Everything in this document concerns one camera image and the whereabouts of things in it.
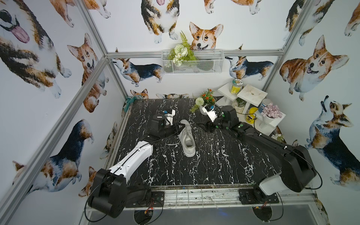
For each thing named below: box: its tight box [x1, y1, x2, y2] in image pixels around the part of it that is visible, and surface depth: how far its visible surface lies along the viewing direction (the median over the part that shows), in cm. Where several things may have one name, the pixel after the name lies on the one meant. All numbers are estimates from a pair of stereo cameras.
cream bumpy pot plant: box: [233, 97, 247, 114], surface depth 109 cm
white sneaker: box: [177, 119, 196, 158], surface depth 90 cm
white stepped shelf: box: [215, 82, 286, 137], surface depth 99 cm
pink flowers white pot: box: [260, 102, 283, 124], surface depth 82 cm
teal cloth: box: [123, 95, 138, 113], surface depth 123 cm
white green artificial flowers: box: [167, 30, 197, 67], surface depth 82 cm
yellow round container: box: [245, 106, 259, 125], surface depth 102 cm
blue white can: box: [258, 98, 273, 113], surface depth 90 cm
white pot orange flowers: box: [189, 88, 216, 116], surface depth 104 cm
